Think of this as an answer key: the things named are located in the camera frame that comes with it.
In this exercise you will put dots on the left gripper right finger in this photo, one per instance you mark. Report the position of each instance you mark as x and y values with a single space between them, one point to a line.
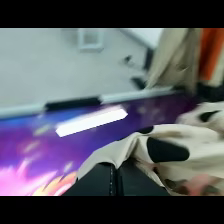
136 181

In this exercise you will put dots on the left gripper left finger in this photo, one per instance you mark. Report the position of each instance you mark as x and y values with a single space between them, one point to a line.
100 181

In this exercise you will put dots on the beige black-spotted shirt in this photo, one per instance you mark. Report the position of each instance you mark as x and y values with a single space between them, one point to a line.
206 140

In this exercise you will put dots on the beige garment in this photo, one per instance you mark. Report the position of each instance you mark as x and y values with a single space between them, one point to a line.
173 60

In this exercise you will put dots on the orange garment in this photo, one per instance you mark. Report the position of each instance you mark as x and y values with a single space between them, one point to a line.
211 50

